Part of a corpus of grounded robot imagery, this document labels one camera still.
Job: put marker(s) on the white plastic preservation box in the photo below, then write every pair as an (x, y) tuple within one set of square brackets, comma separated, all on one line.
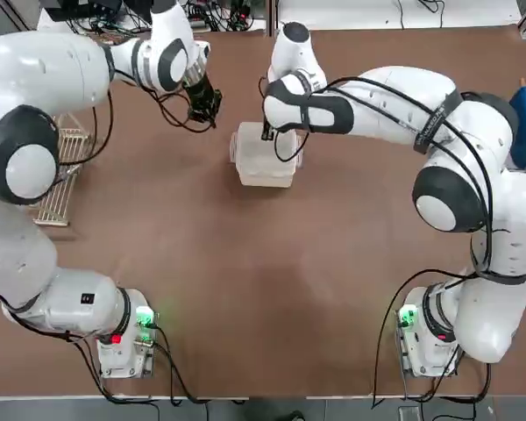
[(265, 180)]

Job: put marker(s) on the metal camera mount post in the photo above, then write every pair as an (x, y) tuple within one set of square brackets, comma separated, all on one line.
[(272, 13)]

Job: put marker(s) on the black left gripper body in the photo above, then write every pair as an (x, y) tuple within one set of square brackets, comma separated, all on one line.
[(206, 96)]

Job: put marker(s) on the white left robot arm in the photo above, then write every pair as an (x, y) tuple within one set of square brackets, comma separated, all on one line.
[(35, 70)]

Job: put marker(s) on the person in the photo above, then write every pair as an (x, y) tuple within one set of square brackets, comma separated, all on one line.
[(297, 416)]

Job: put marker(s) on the translucent plastic box lid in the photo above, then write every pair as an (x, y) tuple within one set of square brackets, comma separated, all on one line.
[(254, 153)]

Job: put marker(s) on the white desk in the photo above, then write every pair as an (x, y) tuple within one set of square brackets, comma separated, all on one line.
[(355, 15)]

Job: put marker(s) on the black equipment box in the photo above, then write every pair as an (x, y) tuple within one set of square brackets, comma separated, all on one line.
[(83, 9)]

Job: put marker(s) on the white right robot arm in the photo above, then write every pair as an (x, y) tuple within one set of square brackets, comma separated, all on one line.
[(486, 131)]

